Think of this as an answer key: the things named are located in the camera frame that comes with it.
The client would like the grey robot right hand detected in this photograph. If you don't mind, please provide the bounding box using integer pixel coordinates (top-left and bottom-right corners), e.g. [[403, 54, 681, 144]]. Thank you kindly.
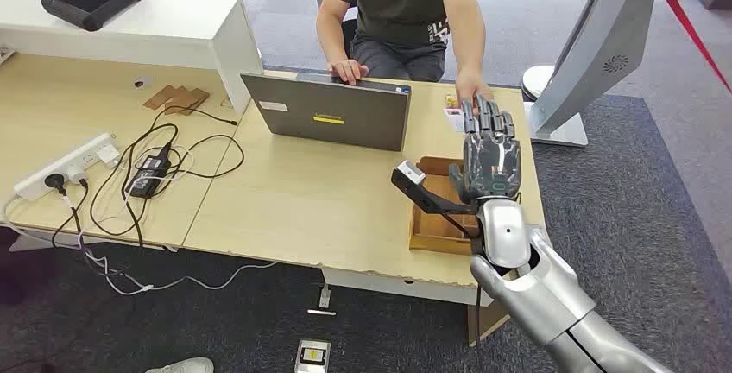
[[448, 94, 522, 205]]

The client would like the person's left hand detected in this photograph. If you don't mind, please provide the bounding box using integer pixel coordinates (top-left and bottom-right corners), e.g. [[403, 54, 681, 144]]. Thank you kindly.
[[454, 70, 494, 111]]

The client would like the person's right hand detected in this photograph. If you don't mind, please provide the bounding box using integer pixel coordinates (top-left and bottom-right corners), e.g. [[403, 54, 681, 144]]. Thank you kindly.
[[326, 59, 370, 86]]

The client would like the dark grey laptop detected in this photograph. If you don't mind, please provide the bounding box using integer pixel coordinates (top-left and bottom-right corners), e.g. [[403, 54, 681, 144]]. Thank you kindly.
[[240, 72, 413, 153]]

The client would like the white round base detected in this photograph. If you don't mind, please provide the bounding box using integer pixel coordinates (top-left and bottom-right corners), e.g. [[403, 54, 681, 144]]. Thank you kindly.
[[520, 64, 557, 103]]

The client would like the wooden desk organizer box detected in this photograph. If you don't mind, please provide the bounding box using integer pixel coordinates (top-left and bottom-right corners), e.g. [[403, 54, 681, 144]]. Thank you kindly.
[[409, 156, 482, 256]]

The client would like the silver kiosk stand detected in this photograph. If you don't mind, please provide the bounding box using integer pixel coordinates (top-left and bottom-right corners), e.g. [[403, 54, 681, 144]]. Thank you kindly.
[[525, 0, 732, 149]]

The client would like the wooden desk leg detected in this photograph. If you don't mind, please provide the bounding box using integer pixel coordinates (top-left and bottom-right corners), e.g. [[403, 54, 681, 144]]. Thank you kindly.
[[467, 300, 511, 347]]

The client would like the brown cardboard piece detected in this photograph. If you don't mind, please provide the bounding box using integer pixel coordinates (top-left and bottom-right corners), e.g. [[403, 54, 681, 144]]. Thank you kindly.
[[164, 87, 211, 117], [142, 85, 179, 111]]

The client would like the white desk shelf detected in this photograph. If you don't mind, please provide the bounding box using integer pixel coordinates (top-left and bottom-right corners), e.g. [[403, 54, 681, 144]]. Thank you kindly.
[[0, 0, 264, 117]]

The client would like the red barrier ribbon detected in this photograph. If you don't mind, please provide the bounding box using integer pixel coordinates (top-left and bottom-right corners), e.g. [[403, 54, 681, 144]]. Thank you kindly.
[[656, 0, 732, 97]]

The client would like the black power adapter brick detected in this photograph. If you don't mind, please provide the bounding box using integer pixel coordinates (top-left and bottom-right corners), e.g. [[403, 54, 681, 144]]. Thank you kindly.
[[126, 153, 173, 199]]

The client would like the silver device with yellow label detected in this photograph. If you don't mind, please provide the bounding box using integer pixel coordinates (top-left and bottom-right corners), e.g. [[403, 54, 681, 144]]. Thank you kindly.
[[293, 338, 331, 373]]

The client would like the white power strip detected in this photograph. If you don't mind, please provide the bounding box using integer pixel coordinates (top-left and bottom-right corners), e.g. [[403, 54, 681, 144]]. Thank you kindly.
[[13, 132, 121, 202]]

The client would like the white shoe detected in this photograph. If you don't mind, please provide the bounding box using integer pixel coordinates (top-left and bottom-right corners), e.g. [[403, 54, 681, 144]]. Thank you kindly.
[[143, 357, 215, 373]]

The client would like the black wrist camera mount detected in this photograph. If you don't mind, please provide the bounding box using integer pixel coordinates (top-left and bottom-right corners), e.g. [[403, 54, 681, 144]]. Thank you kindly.
[[391, 160, 476, 216]]

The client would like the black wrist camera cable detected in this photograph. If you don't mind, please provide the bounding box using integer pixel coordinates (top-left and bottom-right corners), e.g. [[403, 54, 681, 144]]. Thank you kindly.
[[440, 210, 484, 344]]

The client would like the white floor cable connector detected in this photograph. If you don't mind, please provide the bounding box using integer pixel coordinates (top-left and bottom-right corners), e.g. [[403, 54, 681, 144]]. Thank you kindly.
[[306, 283, 338, 317]]

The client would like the black tangled power cable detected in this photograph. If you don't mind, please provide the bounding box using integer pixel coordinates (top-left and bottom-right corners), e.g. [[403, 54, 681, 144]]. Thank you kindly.
[[88, 105, 246, 249]]

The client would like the white cable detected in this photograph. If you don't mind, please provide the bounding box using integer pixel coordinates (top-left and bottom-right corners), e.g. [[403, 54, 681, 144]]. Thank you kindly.
[[0, 195, 279, 297]]

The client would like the black plug with cable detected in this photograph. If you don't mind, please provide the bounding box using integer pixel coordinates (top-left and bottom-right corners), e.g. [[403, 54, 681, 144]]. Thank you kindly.
[[44, 173, 144, 280]]

